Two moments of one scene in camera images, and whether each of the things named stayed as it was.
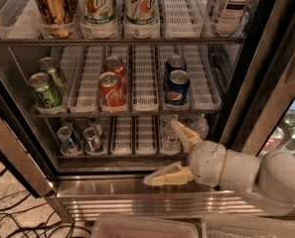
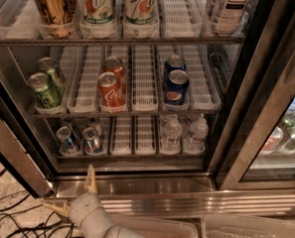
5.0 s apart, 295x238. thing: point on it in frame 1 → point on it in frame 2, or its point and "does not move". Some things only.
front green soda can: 45,90 does not move
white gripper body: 208,164 → 82,207
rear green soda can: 48,65 does not move
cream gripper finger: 189,138 → 90,182
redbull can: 93,145 does not move
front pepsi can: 177,88 does not move
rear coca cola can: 116,64 does not move
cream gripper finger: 174,174 → 63,210
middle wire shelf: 126,115 does not move
